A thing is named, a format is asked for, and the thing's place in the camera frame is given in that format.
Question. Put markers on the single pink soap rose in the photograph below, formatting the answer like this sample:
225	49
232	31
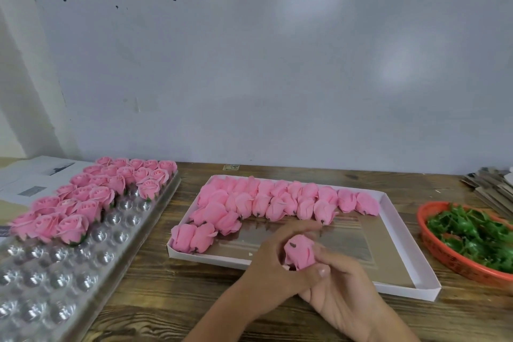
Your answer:
299	253

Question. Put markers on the pile of green leaves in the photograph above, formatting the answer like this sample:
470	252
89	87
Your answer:
473	233

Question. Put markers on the white shallow cardboard box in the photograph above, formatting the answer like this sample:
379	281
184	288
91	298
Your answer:
372	249

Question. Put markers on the small table sticker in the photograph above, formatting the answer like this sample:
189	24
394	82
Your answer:
231	167

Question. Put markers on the person's left thumb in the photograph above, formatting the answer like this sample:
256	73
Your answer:
308	278

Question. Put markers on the orange plastic basket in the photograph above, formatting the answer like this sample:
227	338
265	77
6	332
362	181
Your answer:
445	253

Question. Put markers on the clear plastic blister tray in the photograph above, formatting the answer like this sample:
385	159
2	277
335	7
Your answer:
60	277

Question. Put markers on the white printed paper sheets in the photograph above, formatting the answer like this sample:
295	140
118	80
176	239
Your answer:
36	177

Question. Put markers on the translucent plastic wall sheet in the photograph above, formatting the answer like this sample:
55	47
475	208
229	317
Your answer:
260	81

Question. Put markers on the person's right forearm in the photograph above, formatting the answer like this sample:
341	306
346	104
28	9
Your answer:
386	333

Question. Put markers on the rows of lying pink roses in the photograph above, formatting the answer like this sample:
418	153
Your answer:
276	201

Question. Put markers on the person's right hand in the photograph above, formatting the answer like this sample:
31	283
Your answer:
348	297

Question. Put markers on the person's left hand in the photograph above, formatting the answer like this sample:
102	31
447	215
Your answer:
264	273

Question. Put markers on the upright pink roses group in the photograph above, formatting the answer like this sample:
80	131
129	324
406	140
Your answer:
94	197

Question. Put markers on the stack of grey cardboard sheets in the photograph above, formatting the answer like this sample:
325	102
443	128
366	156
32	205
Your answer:
491	189

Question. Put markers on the person's right fingers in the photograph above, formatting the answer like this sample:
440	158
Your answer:
334	263

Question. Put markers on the person's left forearm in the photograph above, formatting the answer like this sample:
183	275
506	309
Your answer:
224	319

